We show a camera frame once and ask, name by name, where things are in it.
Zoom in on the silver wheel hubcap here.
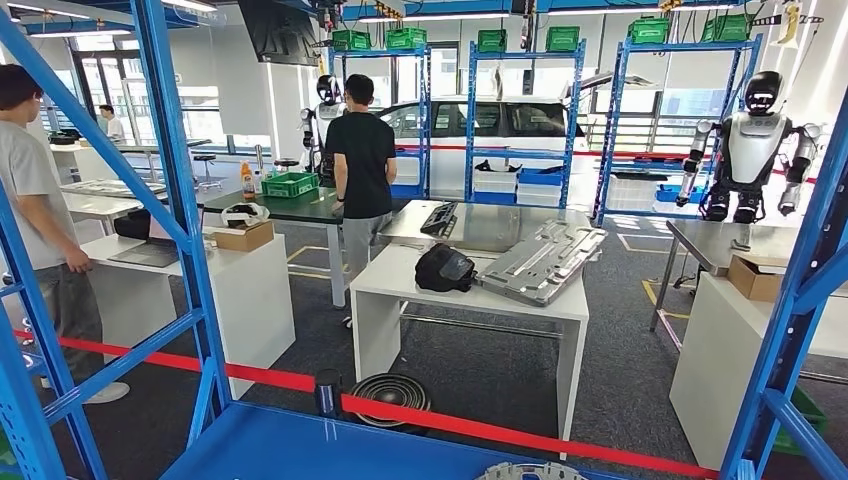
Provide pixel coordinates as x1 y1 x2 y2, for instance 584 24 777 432
475 461 588 480

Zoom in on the black grille part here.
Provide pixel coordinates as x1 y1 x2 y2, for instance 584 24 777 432
419 201 460 238

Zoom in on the blue steel shelf rack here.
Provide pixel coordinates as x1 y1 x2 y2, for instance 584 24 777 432
464 39 588 211
0 0 848 480
590 33 764 228
327 44 434 201

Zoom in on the white table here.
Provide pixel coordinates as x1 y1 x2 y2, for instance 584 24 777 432
349 243 592 462
60 190 145 236

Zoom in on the person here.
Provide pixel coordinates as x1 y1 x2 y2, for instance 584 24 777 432
324 73 399 329
0 62 132 407
97 103 127 144

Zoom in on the white car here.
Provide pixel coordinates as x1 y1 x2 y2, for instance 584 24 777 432
372 71 658 201

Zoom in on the grey stamped metal panel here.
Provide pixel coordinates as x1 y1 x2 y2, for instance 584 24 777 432
474 219 609 308

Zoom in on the dark green top table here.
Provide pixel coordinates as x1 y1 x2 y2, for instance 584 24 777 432
200 187 401 311

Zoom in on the blue storage bin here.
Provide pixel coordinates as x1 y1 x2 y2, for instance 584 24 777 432
515 168 564 187
655 184 705 204

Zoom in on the black round stanchion base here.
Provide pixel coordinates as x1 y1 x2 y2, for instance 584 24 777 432
347 373 433 435

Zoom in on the white cabinet desk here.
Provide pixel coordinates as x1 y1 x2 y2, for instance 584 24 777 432
80 228 297 401
669 264 848 473

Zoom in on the white black humanoid robot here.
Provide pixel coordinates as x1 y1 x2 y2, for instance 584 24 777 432
299 74 347 189
675 70 824 225

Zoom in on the cardboard box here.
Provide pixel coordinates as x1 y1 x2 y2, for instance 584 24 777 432
211 221 276 254
726 254 791 305

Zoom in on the white headset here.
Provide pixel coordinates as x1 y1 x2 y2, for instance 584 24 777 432
219 201 272 231

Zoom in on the red barrier belt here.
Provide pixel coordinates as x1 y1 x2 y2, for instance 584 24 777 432
339 394 721 480
13 329 317 395

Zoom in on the large white storage bin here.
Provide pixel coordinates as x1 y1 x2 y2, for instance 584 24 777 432
606 173 658 213

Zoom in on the black hanging monitor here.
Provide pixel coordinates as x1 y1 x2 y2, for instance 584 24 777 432
237 0 324 68

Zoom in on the laptop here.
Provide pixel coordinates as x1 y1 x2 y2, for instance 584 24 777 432
107 211 208 270

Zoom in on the black bag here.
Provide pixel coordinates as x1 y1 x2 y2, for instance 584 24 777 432
113 208 153 242

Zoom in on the yellow hanging tool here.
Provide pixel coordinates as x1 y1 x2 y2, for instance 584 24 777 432
776 1 803 50

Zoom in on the black stanchion post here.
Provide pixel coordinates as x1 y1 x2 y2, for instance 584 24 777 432
313 368 344 420

